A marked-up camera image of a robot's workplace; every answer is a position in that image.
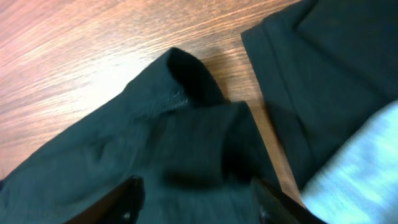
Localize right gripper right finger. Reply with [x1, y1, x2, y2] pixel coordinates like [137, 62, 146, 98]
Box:
[251, 179, 326, 224]

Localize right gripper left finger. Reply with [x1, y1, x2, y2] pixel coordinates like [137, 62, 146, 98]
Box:
[66, 176, 145, 224]

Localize black shorts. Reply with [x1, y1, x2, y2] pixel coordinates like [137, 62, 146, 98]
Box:
[1, 48, 279, 223]

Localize light teal t-shirt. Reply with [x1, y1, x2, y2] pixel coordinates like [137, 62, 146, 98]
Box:
[301, 101, 397, 223]

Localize black garment under pile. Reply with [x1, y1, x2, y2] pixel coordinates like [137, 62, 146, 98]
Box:
[241, 0, 397, 189]

